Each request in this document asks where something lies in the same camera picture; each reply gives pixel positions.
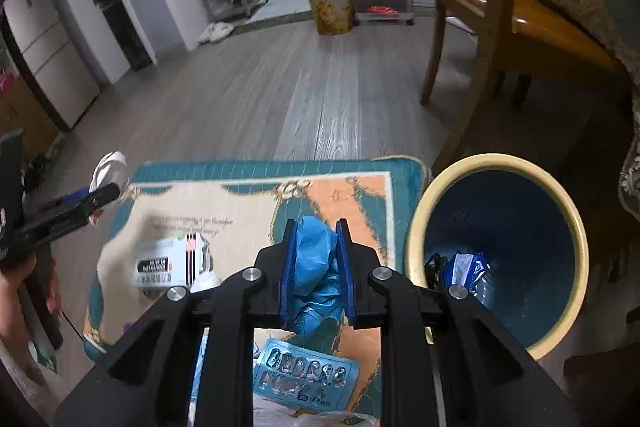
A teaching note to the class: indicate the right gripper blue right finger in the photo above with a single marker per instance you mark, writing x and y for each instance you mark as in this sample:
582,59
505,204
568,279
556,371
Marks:
445,358

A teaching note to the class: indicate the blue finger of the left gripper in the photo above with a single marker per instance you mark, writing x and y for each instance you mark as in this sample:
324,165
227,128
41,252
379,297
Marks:
72,212

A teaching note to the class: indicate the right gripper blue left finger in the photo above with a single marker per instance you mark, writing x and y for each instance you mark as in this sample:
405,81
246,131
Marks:
145,379

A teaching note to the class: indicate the white red wrapper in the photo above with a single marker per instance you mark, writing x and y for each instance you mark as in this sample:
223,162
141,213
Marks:
112,168

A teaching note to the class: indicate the white medicine box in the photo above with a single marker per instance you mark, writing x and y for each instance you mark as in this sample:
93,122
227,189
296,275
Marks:
184,260

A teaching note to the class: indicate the blue glove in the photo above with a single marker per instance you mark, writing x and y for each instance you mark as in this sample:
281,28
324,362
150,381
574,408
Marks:
317,287

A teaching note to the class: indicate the blue foil snack bag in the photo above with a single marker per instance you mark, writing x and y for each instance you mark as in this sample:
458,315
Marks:
465,270

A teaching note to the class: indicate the clear plastic bag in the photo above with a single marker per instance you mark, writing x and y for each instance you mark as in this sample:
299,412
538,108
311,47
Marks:
270,413

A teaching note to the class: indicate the black plastic bag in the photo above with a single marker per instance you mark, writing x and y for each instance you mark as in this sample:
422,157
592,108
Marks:
434,270

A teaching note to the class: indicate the yellow rimmed teal trash bin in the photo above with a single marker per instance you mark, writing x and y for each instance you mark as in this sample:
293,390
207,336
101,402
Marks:
528,228

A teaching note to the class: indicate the person's left hand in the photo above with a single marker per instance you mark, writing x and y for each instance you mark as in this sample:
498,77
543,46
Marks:
14,332

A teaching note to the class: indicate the blue pill blister tray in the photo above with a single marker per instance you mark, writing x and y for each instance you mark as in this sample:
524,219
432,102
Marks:
299,377

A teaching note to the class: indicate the teal orange patterned mat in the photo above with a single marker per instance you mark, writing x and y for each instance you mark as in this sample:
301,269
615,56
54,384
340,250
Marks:
239,207

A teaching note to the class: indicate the white refrigerator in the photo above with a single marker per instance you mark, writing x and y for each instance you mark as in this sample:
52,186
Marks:
51,57

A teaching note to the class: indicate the white slippers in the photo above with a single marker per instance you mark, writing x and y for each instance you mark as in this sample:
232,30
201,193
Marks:
216,32

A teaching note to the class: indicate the floral patterned waste bin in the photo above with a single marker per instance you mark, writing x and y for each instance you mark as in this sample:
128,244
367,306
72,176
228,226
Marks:
332,17

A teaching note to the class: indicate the wooden chair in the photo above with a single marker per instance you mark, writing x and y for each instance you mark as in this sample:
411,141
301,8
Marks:
522,36

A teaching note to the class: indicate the white power strip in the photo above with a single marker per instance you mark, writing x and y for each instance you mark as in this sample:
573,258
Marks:
457,23

